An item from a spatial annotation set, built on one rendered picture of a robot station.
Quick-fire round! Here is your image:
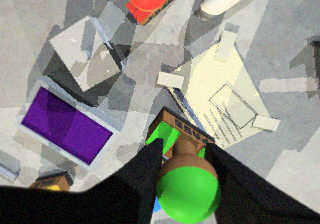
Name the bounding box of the white card taped to table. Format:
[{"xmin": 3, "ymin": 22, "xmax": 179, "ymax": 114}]
[{"xmin": 157, "ymin": 31, "xmax": 280, "ymax": 149}]

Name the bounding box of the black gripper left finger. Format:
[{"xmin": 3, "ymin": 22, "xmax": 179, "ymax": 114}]
[{"xmin": 0, "ymin": 138, "xmax": 164, "ymax": 224}]

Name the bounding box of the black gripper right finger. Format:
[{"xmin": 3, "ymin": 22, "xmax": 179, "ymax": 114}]
[{"xmin": 204, "ymin": 143, "xmax": 320, "ymax": 224}]

